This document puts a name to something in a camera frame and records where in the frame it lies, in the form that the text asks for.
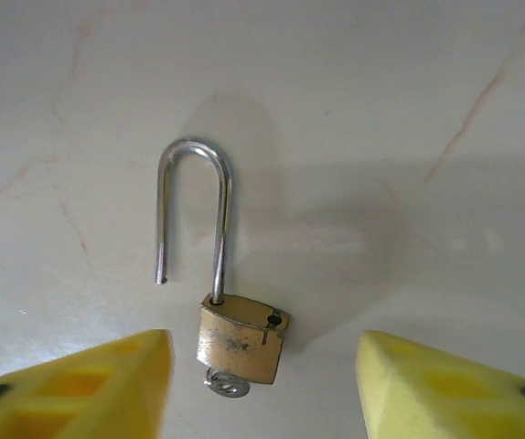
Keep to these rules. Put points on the brass padlock with steel shackle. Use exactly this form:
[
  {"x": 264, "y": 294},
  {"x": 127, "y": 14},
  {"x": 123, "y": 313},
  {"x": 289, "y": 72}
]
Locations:
[{"x": 237, "y": 338}]

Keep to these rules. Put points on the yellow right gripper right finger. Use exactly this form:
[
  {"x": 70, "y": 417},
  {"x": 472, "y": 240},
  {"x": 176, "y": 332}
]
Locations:
[{"x": 450, "y": 393}]

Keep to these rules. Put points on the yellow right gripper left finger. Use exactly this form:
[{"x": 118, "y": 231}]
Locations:
[{"x": 84, "y": 393}]

